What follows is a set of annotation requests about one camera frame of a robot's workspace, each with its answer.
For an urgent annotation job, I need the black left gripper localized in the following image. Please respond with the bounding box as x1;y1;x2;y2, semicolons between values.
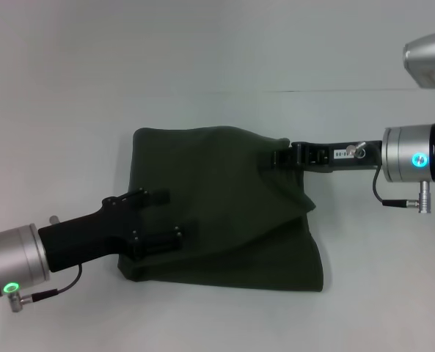
37;187;200;274

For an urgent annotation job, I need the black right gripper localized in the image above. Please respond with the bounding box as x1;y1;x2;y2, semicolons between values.
259;139;385;175

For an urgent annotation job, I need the dark green FREE t-shirt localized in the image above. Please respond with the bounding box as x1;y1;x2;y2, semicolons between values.
116;125;325;295

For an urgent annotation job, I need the left arm cable with plug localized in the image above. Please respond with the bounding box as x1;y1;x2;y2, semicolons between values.
6;263;84;313

